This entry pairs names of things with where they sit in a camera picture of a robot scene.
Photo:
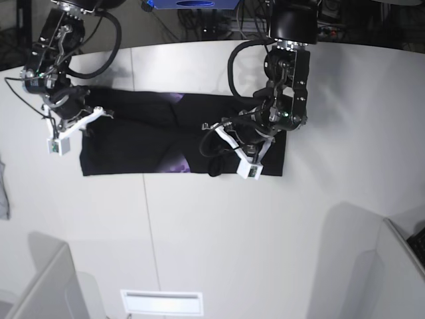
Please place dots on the blue box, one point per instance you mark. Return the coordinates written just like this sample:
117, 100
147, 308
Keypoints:
195, 4

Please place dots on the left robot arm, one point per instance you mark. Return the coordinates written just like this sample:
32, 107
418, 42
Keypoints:
292, 26

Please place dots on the grey cloth at left edge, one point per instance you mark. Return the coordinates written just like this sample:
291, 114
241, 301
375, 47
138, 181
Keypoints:
4, 202

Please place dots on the white partition panel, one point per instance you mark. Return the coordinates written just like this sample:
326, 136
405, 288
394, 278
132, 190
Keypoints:
387, 281
54, 291

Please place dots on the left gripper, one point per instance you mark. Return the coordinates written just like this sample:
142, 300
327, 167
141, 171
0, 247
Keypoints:
252, 130

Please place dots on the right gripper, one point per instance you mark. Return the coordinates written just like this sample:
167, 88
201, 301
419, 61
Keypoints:
69, 103

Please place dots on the black keyboard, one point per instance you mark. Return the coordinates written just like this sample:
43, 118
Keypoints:
417, 244

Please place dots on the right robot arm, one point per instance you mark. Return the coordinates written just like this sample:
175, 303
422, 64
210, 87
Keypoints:
47, 72

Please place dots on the white partition panel right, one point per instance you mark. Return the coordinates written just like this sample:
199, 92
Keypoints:
387, 281

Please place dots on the white partition panel left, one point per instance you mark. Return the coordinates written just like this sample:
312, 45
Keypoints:
54, 291

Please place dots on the black T-shirt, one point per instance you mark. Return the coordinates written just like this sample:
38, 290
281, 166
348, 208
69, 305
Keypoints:
151, 132

